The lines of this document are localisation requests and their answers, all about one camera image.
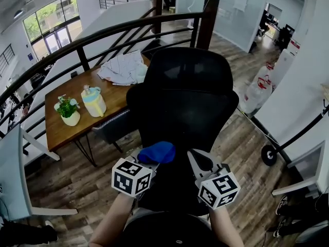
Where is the grey office chair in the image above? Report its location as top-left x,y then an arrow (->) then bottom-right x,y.
295,220 -> 329,244

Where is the white desk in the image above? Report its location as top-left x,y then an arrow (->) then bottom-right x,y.
0,123 -> 78,222

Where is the person's black shirt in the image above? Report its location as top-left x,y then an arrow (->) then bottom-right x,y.
123,211 -> 229,247

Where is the wooden table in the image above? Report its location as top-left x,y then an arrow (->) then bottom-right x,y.
45,52 -> 151,168

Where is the black coat stand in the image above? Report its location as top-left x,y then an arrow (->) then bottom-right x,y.
261,99 -> 329,167

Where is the blue cloth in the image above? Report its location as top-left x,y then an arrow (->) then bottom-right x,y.
137,141 -> 176,164

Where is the black mesh chair headrest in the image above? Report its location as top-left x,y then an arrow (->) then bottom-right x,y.
143,47 -> 233,92

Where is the dark chair with patterned trim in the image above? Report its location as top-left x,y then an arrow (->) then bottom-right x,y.
92,109 -> 143,154

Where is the dark wooden railing post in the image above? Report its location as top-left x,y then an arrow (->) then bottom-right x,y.
196,0 -> 221,50
152,0 -> 165,34

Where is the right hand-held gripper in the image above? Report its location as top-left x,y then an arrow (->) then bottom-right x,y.
187,148 -> 242,210

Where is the white water dispenser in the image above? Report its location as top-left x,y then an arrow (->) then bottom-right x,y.
272,48 -> 296,89

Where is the person's left forearm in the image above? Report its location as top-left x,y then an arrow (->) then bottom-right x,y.
88,193 -> 136,247

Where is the green plant in cream pot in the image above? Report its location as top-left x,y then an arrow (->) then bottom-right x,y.
53,94 -> 81,127

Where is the clear water jug red handle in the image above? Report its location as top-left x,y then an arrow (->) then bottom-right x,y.
242,77 -> 273,115
257,62 -> 277,87

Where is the black mesh office chair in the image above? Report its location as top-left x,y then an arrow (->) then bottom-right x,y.
125,82 -> 240,154

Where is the black curved railing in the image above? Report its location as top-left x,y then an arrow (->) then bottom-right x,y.
0,11 -> 204,162

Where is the white table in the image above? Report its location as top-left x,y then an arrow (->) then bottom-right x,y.
271,140 -> 329,199

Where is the cream pitcher with blue lid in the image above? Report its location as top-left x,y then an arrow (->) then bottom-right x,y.
81,84 -> 107,118

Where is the distant metal railing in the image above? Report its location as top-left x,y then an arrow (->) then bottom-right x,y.
98,0 -> 152,10

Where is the person's right forearm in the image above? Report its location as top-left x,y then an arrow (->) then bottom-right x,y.
209,206 -> 244,247

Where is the white checked fabric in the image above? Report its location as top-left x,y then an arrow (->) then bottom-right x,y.
96,49 -> 149,86

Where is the red and white sign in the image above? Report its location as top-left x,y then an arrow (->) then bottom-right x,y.
290,37 -> 301,56

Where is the black chair seat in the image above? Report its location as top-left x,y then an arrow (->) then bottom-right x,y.
138,148 -> 214,216

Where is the large window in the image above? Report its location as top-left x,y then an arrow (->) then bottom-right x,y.
22,0 -> 83,61

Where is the white jug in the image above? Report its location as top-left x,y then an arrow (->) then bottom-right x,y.
135,63 -> 149,83

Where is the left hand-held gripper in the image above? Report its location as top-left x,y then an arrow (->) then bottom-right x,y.
111,149 -> 161,203

